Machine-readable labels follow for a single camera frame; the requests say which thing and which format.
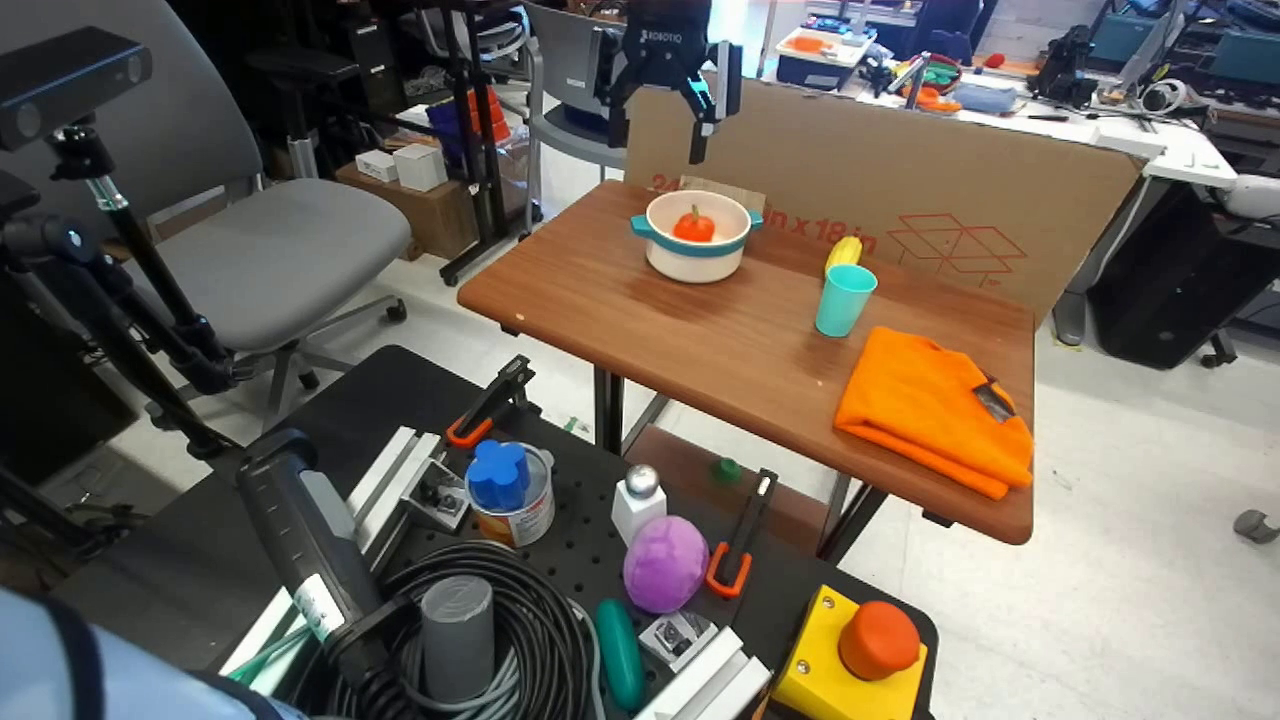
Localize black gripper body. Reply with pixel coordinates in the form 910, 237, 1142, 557
619, 0, 718, 79

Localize white pot teal band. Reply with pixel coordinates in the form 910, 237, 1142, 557
629, 183, 767, 289

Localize teal plastic cup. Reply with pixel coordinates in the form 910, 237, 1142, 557
810, 262, 884, 344

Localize white tray black base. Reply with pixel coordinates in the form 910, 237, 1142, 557
774, 25, 877, 72

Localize yellow toy banana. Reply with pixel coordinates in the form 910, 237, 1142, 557
818, 234, 866, 281

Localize brown cardboard panel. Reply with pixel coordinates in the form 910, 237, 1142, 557
619, 77, 1147, 320

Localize open box white items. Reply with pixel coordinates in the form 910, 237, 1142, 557
333, 135, 470, 262

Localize colourful toy pile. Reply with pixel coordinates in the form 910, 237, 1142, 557
910, 57, 966, 121

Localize black orange bar clamp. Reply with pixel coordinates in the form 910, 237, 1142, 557
699, 463, 779, 606
445, 352, 540, 452

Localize white desk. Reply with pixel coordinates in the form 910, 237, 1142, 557
853, 77, 1242, 192

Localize folded orange cloth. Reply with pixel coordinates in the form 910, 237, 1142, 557
830, 325, 1034, 505

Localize grey fabric office chair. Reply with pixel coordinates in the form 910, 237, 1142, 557
0, 0, 417, 418

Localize white shaker bottle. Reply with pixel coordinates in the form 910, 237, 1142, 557
609, 462, 670, 547

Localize orange peaches can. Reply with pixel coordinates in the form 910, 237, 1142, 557
465, 444, 558, 553

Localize purple ball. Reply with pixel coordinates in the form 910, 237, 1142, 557
619, 514, 713, 620

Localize grey cylinder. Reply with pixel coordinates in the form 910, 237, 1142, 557
417, 574, 499, 709

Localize yellow box orange button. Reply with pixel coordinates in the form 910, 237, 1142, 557
770, 581, 934, 720

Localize white aluminium rail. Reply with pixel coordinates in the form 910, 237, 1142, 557
349, 425, 449, 557
636, 620, 774, 720

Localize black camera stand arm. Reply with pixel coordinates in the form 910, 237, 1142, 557
0, 116, 251, 463

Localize black cable coil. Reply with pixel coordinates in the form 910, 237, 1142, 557
313, 538, 605, 720

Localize dark grey post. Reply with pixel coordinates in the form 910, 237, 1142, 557
237, 444, 404, 672

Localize teal handle tool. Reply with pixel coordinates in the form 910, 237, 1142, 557
592, 596, 652, 717

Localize black stereo camera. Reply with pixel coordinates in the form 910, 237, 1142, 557
0, 25, 156, 154

